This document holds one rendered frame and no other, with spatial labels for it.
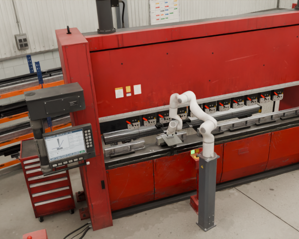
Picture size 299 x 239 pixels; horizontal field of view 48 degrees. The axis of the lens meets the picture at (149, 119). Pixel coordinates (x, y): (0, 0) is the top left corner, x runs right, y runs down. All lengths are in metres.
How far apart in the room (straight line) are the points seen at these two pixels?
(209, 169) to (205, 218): 0.71
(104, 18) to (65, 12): 4.22
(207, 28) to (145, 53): 0.75
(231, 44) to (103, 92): 1.59
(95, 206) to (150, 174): 0.77
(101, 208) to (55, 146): 1.25
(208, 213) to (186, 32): 2.09
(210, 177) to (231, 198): 1.02
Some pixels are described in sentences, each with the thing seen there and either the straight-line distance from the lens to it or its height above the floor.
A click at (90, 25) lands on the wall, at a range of 7.95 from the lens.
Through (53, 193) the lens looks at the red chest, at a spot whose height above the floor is 0.43.
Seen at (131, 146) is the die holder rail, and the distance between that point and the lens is 4.04.
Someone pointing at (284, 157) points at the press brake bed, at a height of 0.29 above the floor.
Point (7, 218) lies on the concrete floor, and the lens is 4.92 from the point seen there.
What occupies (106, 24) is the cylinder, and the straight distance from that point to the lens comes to 3.55.
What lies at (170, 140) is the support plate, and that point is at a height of 1.00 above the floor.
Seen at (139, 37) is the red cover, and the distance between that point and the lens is 3.57.
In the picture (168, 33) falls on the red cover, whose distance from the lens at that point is 3.68.
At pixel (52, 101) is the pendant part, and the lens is 3.04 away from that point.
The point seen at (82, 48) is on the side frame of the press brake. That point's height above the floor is 2.25.
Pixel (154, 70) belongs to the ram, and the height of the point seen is 1.85.
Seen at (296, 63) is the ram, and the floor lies 1.65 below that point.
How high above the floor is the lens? 2.99
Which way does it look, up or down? 26 degrees down
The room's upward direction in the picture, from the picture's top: 3 degrees counter-clockwise
